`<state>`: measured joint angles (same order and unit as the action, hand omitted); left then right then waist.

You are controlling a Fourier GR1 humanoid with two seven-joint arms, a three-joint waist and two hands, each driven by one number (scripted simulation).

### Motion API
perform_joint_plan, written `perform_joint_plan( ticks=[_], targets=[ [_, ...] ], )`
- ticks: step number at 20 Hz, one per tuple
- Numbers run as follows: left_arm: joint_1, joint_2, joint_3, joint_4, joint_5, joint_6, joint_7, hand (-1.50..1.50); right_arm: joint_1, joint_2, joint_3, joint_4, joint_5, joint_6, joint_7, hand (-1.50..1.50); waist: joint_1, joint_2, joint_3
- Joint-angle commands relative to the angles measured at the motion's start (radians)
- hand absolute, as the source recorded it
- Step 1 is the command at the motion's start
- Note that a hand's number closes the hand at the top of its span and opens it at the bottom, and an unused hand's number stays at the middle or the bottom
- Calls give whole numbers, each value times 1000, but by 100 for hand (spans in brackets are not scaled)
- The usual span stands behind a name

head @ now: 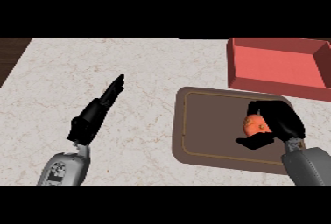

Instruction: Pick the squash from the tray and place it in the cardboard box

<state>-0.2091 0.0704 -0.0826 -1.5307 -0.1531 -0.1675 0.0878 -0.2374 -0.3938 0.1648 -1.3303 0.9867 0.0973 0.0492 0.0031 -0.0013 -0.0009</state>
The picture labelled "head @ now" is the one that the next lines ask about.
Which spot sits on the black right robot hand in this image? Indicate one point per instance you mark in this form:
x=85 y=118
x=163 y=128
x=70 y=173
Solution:
x=283 y=119

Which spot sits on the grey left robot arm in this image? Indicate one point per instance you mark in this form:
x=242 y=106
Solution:
x=64 y=169

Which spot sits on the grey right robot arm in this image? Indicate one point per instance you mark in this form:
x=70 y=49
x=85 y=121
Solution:
x=307 y=166

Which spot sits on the brown tray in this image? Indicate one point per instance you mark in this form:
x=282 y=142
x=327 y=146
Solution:
x=212 y=128

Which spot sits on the red open box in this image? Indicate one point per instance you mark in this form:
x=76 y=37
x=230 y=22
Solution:
x=280 y=67

